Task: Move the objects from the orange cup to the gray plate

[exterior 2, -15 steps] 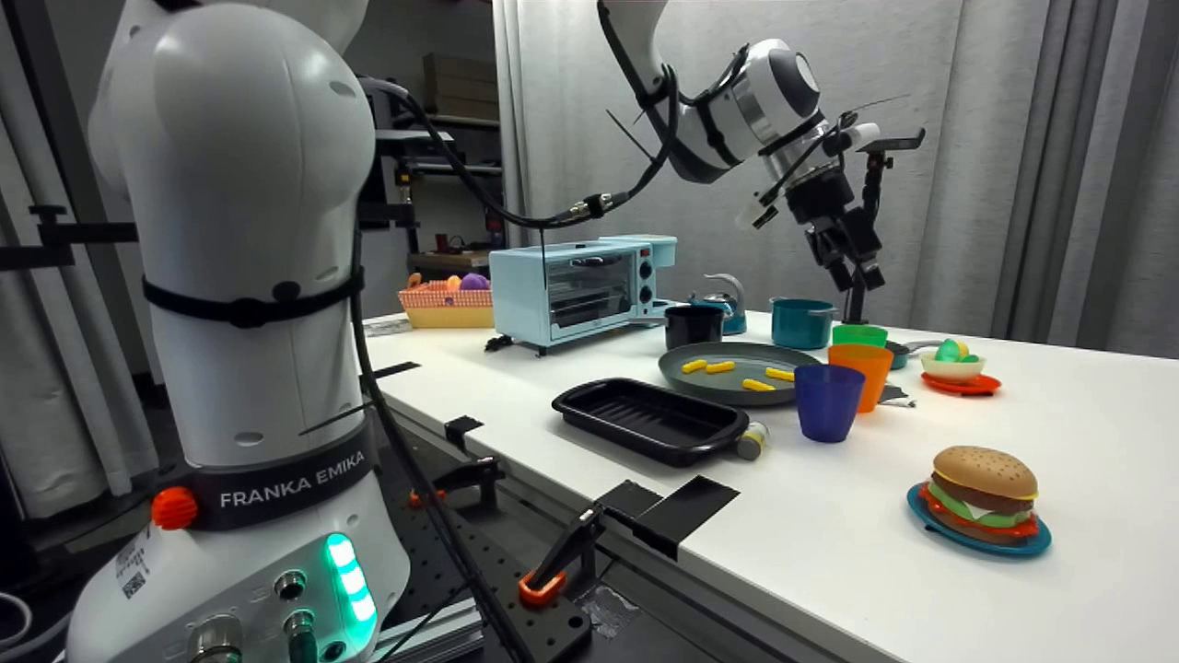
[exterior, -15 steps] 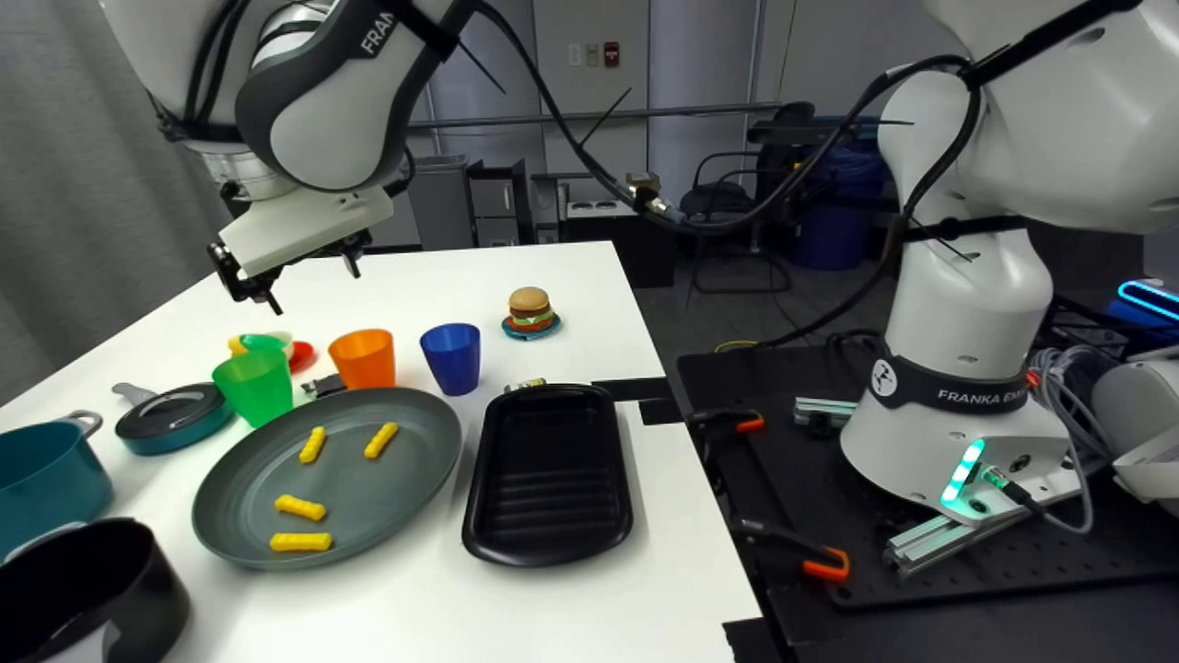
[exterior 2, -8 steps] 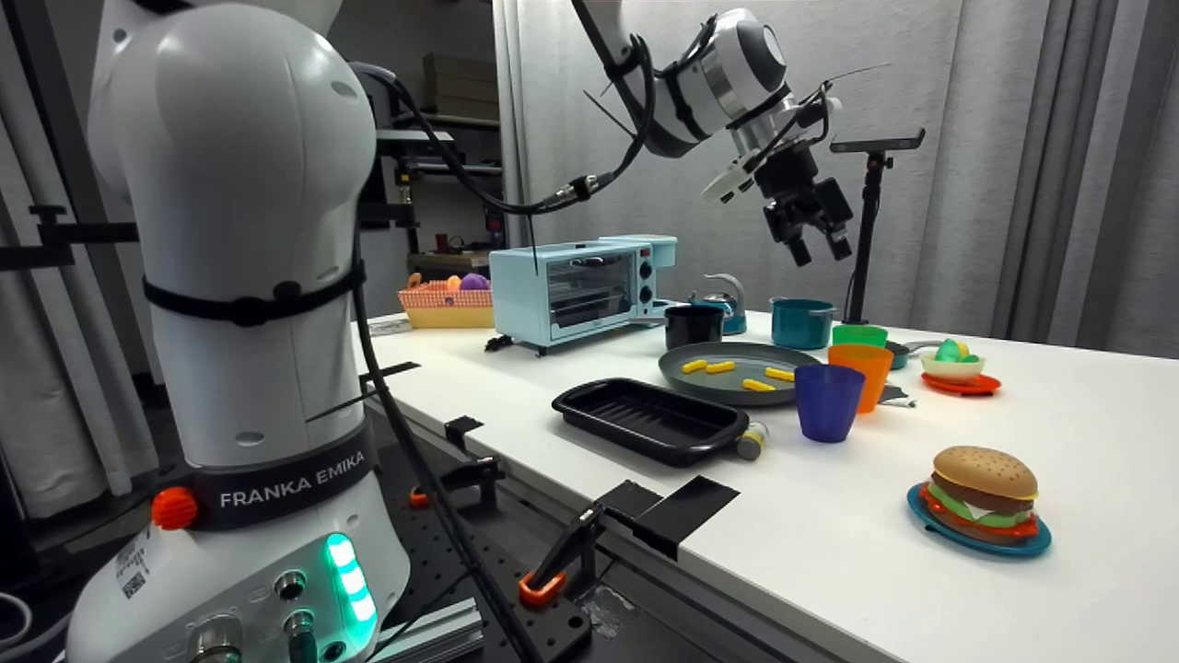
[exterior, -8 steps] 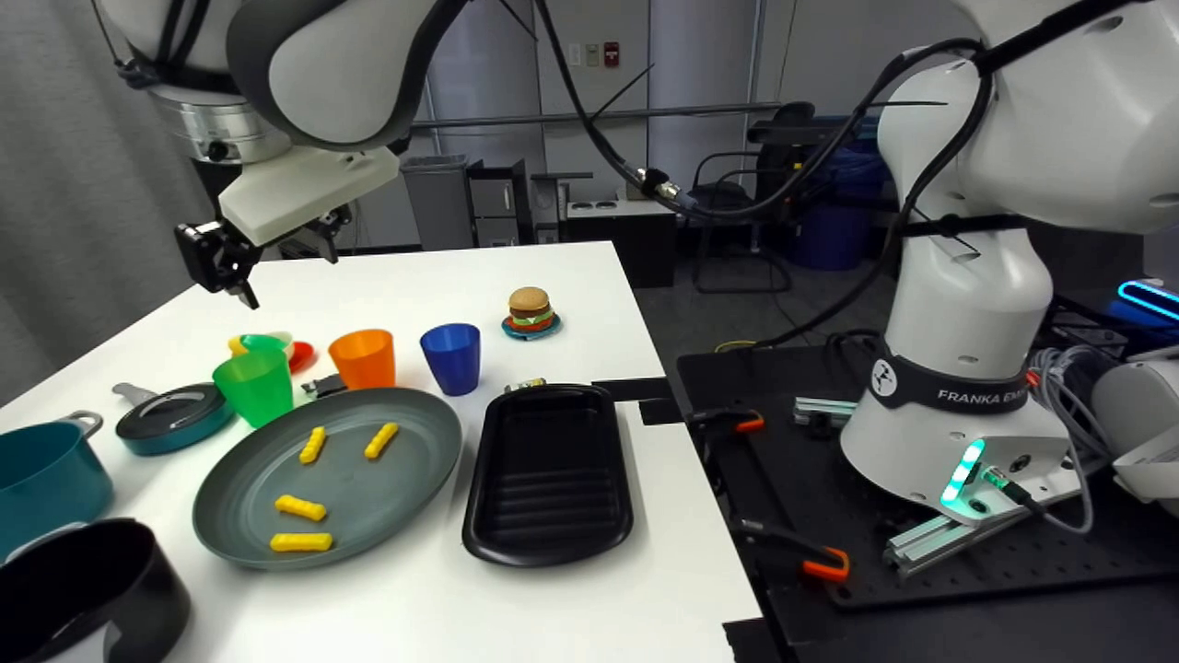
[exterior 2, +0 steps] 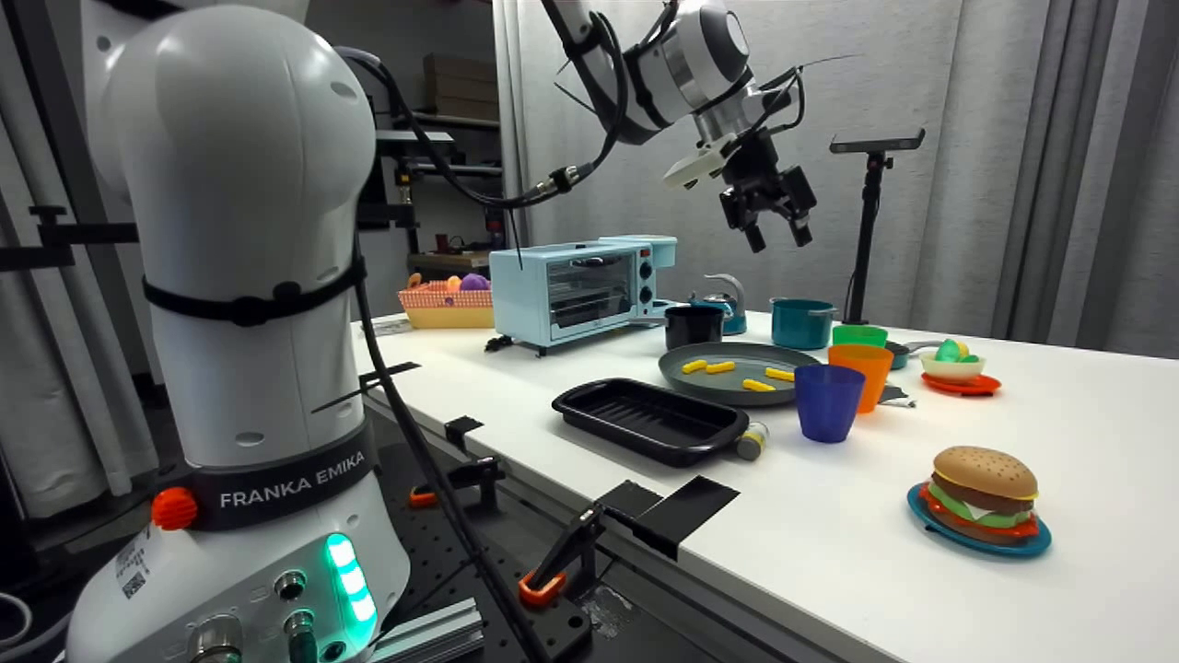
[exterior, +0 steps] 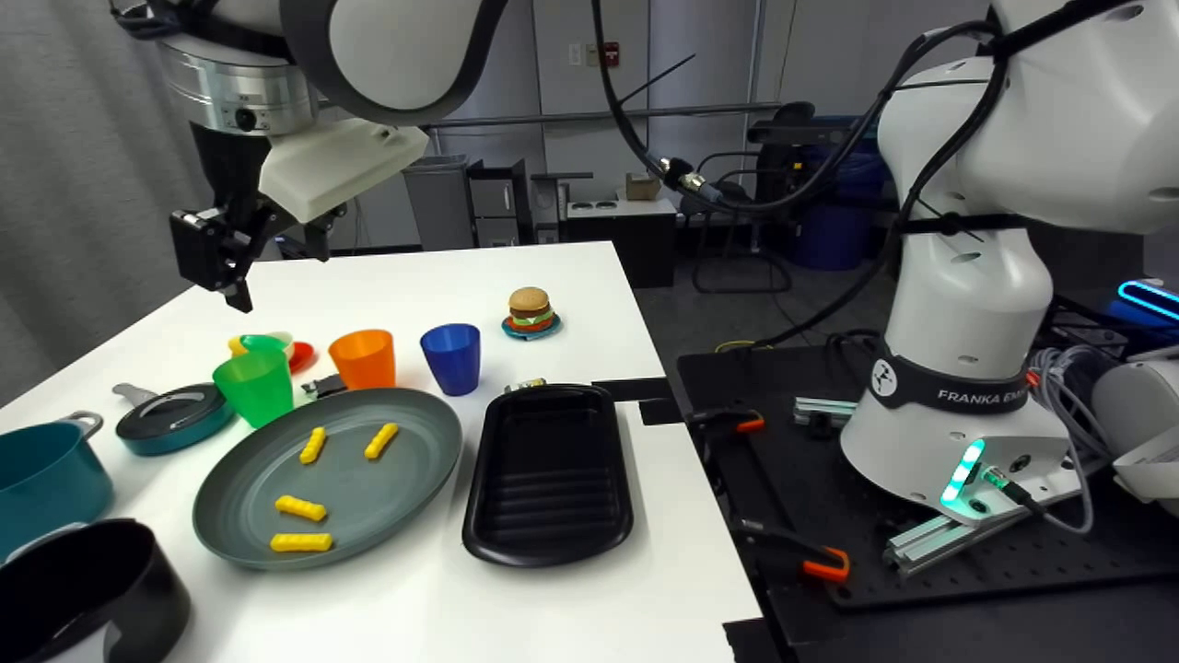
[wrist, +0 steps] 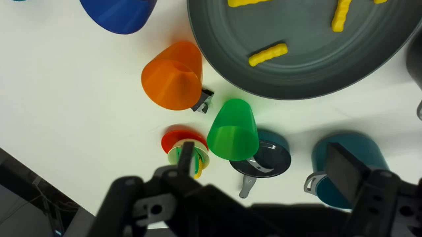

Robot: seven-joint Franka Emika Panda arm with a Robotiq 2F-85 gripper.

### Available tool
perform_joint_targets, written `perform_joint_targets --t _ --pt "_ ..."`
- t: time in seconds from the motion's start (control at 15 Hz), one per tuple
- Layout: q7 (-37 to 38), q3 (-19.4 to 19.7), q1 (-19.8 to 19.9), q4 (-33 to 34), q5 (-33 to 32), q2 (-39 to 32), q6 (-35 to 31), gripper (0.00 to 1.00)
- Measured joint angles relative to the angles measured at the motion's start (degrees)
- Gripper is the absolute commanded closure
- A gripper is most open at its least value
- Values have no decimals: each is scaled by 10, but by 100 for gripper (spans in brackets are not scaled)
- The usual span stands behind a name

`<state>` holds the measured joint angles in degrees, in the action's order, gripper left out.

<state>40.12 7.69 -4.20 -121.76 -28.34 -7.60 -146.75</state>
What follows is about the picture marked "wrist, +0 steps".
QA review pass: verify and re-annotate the orange plastic cup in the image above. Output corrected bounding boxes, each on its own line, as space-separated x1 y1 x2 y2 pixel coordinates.
140 41 205 112

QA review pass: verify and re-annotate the green and white toy food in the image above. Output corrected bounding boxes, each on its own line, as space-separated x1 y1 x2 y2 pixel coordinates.
168 141 213 180

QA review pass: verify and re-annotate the small teal frying pan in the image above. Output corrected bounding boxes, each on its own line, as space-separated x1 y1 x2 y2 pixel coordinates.
230 128 293 200

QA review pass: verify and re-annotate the blue plastic cup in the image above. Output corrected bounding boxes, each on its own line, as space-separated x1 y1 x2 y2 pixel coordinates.
78 0 159 35

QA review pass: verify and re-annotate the small orange-red plate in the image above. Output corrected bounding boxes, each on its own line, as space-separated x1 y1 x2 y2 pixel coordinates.
160 124 210 155

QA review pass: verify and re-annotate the gray round plate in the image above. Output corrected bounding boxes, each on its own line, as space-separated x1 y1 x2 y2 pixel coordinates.
186 0 422 101

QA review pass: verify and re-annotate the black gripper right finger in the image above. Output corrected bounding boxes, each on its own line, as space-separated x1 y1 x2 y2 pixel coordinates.
323 142 372 204

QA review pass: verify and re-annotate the green plastic cup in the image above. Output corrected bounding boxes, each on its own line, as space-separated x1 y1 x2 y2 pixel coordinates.
206 97 260 162

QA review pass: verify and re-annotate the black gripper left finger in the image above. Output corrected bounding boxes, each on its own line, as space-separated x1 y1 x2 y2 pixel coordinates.
176 141 197 176

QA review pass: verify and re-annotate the teal mug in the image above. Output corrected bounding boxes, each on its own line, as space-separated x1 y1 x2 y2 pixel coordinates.
302 130 391 211

